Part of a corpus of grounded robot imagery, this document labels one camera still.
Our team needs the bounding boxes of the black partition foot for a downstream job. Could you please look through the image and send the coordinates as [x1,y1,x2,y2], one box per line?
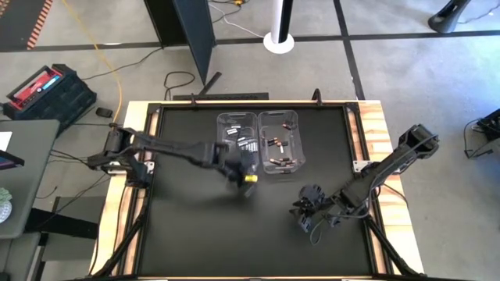
[198,71,223,97]

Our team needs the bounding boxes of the grey cabinet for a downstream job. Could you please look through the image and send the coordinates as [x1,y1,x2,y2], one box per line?
[0,231,43,281]

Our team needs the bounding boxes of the black stand base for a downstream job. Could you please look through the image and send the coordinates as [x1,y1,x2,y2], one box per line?
[427,0,474,34]

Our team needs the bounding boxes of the long black cable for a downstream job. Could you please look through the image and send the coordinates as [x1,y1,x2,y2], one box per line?
[80,46,164,82]

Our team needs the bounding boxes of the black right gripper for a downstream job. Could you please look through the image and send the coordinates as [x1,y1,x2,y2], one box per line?
[290,184,339,234]

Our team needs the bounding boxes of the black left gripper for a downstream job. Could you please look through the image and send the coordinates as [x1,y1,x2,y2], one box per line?
[226,150,259,199]

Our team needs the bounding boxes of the yellow cable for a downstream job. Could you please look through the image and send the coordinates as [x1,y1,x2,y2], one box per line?
[61,0,124,126]

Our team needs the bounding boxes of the flat black bar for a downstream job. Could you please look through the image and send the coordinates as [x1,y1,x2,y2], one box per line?
[172,91,270,102]

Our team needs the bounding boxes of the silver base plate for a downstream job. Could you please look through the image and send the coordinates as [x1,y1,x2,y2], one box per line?
[101,164,129,176]
[352,159,370,175]

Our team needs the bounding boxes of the white cable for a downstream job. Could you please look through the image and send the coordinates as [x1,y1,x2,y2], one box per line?
[208,2,267,39]

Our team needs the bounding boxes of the grey side table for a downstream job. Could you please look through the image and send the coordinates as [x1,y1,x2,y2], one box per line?
[0,119,62,240]

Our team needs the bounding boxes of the black equipment box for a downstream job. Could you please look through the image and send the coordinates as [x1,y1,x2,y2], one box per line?
[475,108,500,142]

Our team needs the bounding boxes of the clear plastic bin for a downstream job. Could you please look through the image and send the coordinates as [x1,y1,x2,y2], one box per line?
[257,109,306,175]
[216,112,260,176]

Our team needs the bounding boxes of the looped black cable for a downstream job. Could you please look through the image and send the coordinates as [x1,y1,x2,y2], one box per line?
[162,70,197,101]

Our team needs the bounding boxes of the white and green woven ball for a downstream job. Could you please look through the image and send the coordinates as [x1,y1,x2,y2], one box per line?
[0,187,13,225]

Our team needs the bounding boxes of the black mat with orange stripes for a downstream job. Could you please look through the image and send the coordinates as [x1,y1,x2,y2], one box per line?
[0,0,55,52]

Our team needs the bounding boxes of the black and red tool case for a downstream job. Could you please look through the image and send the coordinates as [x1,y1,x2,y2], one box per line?
[2,63,98,133]

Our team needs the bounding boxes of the white pole with round base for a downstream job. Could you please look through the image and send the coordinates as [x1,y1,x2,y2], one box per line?
[262,0,295,55]

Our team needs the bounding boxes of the dark partition panel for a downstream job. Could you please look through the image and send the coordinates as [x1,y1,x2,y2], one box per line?
[143,0,217,86]

